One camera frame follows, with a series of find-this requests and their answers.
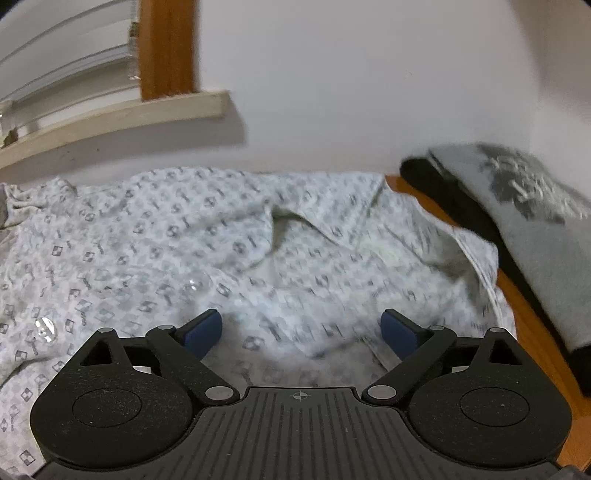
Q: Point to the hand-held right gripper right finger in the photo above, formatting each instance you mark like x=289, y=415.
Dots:
x=398, y=333

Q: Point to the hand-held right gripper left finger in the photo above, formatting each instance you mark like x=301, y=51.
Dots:
x=203, y=333

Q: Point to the white patterned shirt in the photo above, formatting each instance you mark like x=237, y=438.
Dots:
x=138, y=230

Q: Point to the black folded garment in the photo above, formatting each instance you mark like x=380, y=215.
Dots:
x=443, y=198

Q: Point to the grey printed folded shirt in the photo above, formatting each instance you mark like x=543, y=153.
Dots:
x=531, y=240

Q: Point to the beige windowsill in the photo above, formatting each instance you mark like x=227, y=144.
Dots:
x=115, y=117

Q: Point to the grey roller shutter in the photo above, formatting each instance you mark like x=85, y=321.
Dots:
x=60, y=41

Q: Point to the wooden window frame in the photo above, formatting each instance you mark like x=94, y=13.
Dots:
x=168, y=46

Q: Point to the metal shutter rail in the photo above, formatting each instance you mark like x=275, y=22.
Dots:
x=134, y=50

